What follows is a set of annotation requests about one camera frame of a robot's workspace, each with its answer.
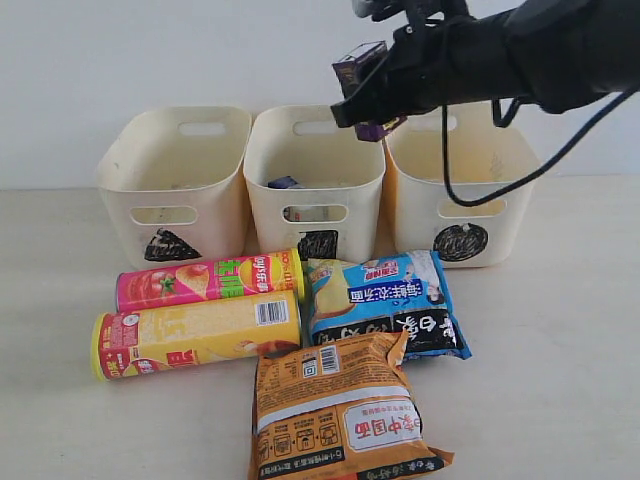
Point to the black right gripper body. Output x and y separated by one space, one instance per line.
459 61

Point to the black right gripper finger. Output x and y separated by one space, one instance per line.
355 110
365 71

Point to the purple small box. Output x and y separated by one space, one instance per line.
368 132

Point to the white blue milk carton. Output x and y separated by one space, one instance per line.
296 213

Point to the blue noodle packet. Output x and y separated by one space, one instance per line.
392 294

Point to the orange noodle packet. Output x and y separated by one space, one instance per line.
343 410

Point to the yellow chips can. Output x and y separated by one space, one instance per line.
153 340

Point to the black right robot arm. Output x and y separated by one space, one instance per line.
558 55

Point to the middle cream plastic bin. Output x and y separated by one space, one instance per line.
336 169

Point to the cream plastic bin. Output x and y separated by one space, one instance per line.
482 159
336 169
172 185

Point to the right cream plastic bin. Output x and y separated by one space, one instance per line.
482 159

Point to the pink chips can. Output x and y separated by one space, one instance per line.
210 280

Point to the left cream plastic bin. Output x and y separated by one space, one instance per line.
172 185

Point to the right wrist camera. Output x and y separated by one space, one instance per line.
419 13

